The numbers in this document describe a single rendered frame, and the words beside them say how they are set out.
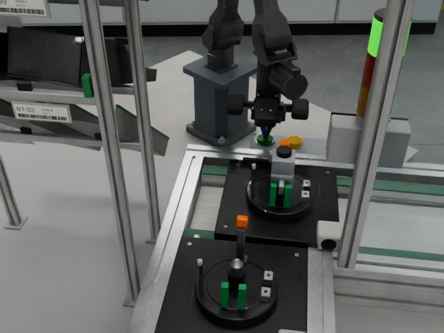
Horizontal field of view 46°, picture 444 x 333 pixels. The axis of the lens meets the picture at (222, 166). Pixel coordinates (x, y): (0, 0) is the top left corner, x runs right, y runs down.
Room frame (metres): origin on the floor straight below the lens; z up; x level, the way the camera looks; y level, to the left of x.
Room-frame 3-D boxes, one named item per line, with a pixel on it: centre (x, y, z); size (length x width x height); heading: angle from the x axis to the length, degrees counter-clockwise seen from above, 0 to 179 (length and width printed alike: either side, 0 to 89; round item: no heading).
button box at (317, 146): (1.03, -0.17, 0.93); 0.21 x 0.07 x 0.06; 82
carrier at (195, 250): (0.58, -0.02, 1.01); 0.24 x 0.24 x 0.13; 82
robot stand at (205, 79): (1.24, 0.00, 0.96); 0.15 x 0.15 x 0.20; 46
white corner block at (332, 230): (0.71, -0.20, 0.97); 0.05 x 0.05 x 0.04; 82
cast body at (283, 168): (0.81, -0.12, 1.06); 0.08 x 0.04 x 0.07; 173
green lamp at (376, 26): (0.69, -0.23, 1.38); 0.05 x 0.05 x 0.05
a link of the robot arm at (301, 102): (1.04, -0.10, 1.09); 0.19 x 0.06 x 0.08; 82
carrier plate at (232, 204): (0.82, -0.12, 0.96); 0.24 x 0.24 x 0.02; 82
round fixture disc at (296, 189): (0.82, -0.12, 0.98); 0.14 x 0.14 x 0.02
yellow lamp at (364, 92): (0.69, -0.23, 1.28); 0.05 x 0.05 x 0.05
